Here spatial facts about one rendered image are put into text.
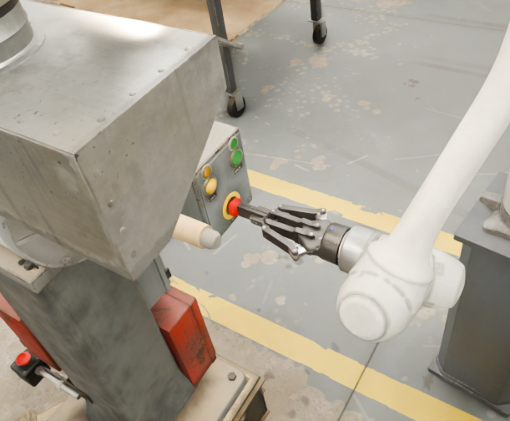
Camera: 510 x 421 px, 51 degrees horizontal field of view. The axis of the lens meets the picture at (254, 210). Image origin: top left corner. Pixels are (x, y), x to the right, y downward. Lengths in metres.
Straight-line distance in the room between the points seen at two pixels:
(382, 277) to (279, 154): 2.02
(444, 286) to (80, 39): 0.66
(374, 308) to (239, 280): 1.50
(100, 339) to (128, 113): 0.87
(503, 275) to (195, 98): 1.12
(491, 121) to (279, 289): 1.47
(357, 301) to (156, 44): 0.44
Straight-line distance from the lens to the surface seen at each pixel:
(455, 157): 0.80
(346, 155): 2.70
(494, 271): 1.46
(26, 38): 0.54
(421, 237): 0.77
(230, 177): 1.07
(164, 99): 0.44
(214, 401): 1.63
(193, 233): 0.66
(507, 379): 1.81
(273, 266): 2.23
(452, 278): 0.92
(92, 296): 1.14
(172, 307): 1.42
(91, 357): 1.23
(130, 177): 0.43
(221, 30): 2.79
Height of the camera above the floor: 1.74
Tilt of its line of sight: 45 degrees down
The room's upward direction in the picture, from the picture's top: 11 degrees counter-clockwise
